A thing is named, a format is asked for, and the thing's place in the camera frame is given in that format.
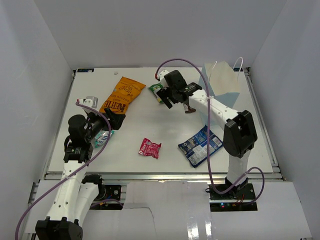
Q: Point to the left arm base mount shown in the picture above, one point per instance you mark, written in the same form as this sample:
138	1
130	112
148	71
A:
109	192

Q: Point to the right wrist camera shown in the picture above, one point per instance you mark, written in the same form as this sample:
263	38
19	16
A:
160	76

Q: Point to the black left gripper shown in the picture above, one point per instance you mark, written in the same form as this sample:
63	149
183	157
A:
115	119

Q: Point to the black label sticker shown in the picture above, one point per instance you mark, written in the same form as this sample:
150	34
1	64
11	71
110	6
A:
85	70

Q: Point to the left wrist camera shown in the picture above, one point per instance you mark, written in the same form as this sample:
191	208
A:
89	101

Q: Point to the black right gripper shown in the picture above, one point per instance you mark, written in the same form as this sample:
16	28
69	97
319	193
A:
162	93

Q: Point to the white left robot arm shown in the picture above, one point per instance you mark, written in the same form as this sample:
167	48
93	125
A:
77	192

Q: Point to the red candy packet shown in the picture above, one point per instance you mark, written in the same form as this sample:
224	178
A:
149	148

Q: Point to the orange potato chips bag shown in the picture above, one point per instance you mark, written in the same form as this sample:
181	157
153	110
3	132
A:
124	93

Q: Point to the light blue paper bag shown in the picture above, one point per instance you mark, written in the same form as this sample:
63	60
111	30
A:
223	80

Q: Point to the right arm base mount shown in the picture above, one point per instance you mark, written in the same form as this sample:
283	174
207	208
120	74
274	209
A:
244	192

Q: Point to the green snack bag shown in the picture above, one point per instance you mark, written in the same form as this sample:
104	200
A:
155	88

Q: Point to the teal Fox's mint bag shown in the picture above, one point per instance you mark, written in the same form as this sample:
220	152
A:
101	138

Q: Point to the small brown wrapped candy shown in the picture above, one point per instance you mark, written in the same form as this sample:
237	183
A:
188	109

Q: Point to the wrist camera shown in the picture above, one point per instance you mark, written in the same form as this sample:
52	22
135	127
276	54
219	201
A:
160	76
89	101

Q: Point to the white front cardboard panel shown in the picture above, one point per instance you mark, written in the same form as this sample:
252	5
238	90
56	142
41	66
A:
180	211

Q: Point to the blue cookie bag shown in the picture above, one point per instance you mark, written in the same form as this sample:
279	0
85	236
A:
195	148

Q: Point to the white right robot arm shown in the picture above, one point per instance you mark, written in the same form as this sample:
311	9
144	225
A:
239	131

